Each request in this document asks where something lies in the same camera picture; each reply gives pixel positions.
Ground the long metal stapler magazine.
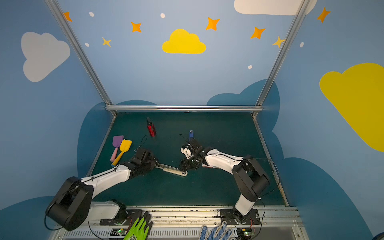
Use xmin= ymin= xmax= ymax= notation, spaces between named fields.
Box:
xmin=156 ymin=164 xmax=188 ymax=177

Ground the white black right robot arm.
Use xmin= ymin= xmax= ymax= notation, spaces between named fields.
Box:
xmin=179 ymin=146 xmax=271 ymax=220

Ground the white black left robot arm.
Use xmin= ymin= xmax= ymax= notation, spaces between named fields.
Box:
xmin=45 ymin=158 xmax=159 ymax=231

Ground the yellow spatula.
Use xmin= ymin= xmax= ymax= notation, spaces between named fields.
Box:
xmin=111 ymin=140 xmax=132 ymax=167

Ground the red metal bottle black cap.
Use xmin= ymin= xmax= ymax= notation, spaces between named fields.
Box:
xmin=147 ymin=118 xmax=157 ymax=137

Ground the green work glove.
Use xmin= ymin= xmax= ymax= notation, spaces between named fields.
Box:
xmin=124 ymin=211 xmax=153 ymax=240

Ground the blue dotted white glove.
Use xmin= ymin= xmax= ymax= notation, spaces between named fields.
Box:
xmin=199 ymin=221 xmax=236 ymax=240

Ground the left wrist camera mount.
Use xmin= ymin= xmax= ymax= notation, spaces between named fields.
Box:
xmin=132 ymin=148 xmax=154 ymax=165

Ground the purple spatula pink handle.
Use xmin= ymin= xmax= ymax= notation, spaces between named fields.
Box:
xmin=110 ymin=136 xmax=124 ymax=162

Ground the horizontal aluminium back rail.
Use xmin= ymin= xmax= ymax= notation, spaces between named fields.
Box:
xmin=106 ymin=105 xmax=263 ymax=112

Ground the front aluminium base frame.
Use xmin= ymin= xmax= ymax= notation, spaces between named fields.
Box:
xmin=50 ymin=206 xmax=309 ymax=240

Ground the left corner aluminium post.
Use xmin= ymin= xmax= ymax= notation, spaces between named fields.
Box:
xmin=45 ymin=0 xmax=113 ymax=107

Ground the corner aluminium post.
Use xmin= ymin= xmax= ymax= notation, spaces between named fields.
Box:
xmin=45 ymin=0 xmax=113 ymax=107
xmin=252 ymin=0 xmax=311 ymax=120

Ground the right corner aluminium post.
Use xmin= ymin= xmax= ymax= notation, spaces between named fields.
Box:
xmin=252 ymin=0 xmax=311 ymax=120

